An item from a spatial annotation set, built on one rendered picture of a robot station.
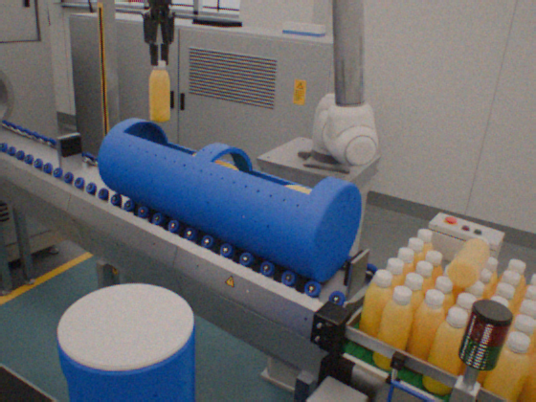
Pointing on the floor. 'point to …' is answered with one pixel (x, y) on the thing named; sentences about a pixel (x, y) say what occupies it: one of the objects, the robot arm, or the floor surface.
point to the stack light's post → (463, 392)
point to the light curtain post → (105, 10)
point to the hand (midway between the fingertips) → (159, 55)
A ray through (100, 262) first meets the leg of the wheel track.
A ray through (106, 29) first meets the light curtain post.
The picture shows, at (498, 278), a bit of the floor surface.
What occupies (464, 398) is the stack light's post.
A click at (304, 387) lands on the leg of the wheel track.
